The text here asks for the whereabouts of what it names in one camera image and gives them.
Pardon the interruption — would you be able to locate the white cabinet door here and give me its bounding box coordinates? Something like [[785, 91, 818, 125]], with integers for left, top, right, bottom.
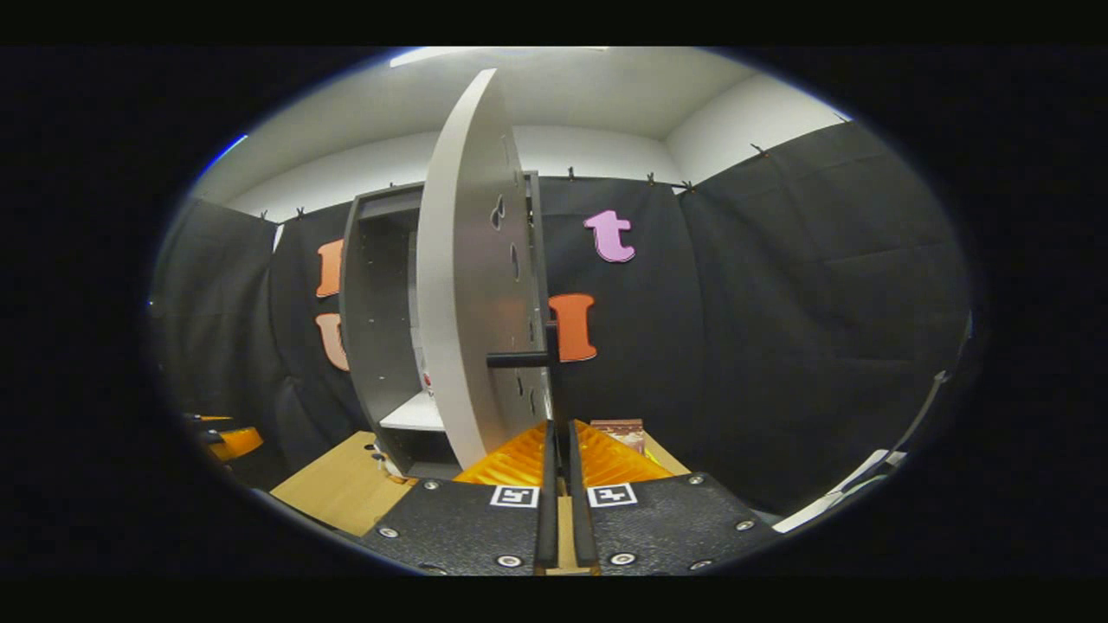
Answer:
[[415, 69, 555, 472]]

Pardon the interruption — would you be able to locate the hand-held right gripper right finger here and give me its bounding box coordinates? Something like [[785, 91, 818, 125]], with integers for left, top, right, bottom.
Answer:
[[567, 420, 780, 576]]

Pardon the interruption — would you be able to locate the black backdrop cloth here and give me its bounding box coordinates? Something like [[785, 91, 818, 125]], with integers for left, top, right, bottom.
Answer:
[[151, 121, 972, 520]]

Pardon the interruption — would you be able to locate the long ceiling light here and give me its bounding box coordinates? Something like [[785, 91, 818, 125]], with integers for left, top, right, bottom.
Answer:
[[197, 132, 249, 184]]

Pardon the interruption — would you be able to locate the black door handle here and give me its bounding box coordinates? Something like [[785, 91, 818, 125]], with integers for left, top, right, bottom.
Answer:
[[486, 320, 559, 369]]

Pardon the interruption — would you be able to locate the penguin plush toy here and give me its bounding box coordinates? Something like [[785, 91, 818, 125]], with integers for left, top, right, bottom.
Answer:
[[365, 441, 408, 482]]

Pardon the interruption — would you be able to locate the dark grey cabinet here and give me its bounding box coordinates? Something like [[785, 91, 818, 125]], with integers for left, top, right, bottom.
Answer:
[[339, 171, 555, 481]]

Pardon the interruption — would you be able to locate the white cabinet shelf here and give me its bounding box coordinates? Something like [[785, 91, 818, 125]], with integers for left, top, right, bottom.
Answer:
[[379, 391, 447, 432]]

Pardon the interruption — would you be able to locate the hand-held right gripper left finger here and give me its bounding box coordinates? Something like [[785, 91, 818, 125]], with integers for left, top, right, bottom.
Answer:
[[359, 420, 559, 576]]

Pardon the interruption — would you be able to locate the brown patterned book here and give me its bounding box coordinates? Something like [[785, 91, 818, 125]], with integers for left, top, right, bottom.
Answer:
[[590, 419, 647, 455]]

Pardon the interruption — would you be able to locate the white flat panel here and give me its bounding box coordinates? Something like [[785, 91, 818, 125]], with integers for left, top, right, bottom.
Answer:
[[773, 448, 907, 534]]

